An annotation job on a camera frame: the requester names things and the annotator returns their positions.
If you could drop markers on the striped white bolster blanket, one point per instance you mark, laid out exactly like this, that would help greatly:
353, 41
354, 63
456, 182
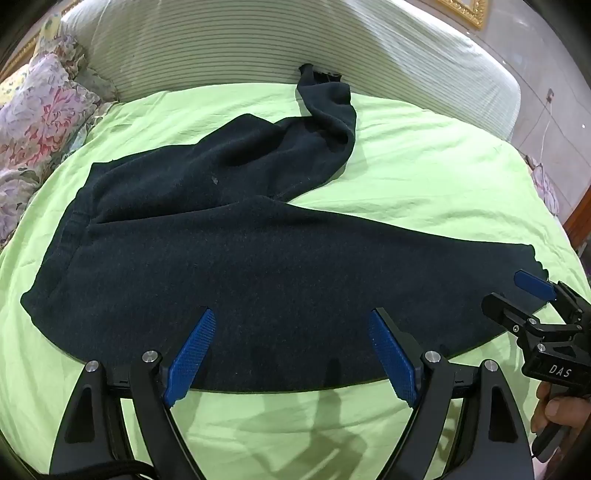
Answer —
231, 46

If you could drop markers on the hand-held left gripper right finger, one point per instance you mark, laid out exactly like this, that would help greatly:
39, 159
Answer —
392, 360

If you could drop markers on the floral cloth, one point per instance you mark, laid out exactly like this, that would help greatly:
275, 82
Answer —
545, 184

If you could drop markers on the wooden furniture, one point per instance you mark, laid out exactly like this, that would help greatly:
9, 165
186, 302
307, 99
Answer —
579, 226

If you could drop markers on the dark navy pants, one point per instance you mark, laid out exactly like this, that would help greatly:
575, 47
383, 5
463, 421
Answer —
231, 258

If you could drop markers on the person's right hand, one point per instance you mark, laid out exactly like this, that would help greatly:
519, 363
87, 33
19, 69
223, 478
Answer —
575, 413

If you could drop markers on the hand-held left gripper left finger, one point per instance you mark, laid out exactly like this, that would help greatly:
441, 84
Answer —
191, 355

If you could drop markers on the green bed sheet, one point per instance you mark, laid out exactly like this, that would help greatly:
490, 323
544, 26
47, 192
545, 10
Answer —
415, 175

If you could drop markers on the gold framed floral painting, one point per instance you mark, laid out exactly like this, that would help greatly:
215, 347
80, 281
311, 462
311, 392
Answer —
466, 11

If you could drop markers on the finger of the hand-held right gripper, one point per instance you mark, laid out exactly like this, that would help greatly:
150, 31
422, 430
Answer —
533, 282
501, 308

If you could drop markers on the yellow patterned pillow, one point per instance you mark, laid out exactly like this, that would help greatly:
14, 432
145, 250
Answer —
11, 87

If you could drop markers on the pink floral pillow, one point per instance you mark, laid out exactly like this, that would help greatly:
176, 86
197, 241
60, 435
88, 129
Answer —
41, 120

